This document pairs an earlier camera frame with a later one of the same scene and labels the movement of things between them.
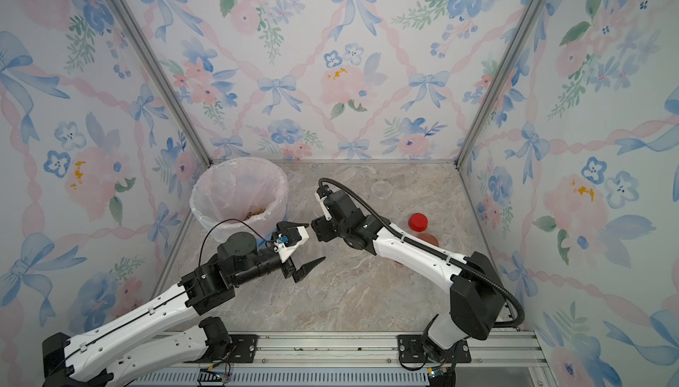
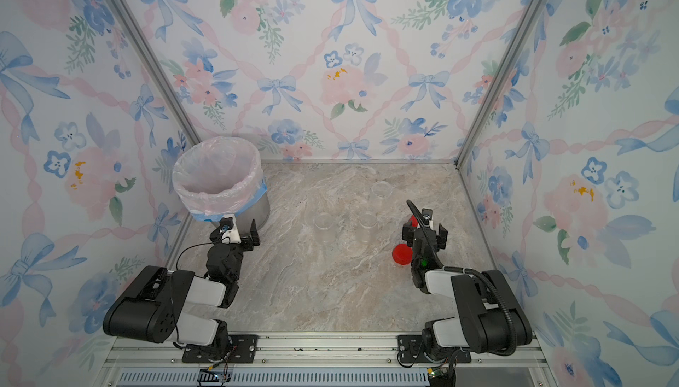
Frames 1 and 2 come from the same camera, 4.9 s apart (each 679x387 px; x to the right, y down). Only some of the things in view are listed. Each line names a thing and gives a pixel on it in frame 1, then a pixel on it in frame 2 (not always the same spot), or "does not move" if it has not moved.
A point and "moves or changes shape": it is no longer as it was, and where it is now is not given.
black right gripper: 322,228 → 409,234
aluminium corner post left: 150,60 does not move
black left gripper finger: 284,225 → 216,236
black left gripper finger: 306,269 → 254,232
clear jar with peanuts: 367,172 moves or changes shape
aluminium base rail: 364,360 does not move
